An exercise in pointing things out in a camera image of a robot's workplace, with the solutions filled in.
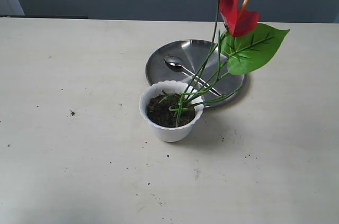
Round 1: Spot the steel spork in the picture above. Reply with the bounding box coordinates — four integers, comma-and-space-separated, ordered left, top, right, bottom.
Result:
163, 55, 210, 88

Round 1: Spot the dark soil in pot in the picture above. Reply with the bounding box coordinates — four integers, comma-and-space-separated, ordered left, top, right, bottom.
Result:
146, 93, 195, 128

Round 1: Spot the round steel plate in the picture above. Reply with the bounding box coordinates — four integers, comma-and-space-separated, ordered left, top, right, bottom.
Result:
145, 39, 247, 108

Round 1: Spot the red artificial anthurium flower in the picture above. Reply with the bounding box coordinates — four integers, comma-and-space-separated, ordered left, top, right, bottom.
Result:
159, 0, 289, 128

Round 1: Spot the white plastic flower pot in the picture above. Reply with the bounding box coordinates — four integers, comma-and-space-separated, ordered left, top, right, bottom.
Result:
139, 80, 204, 142

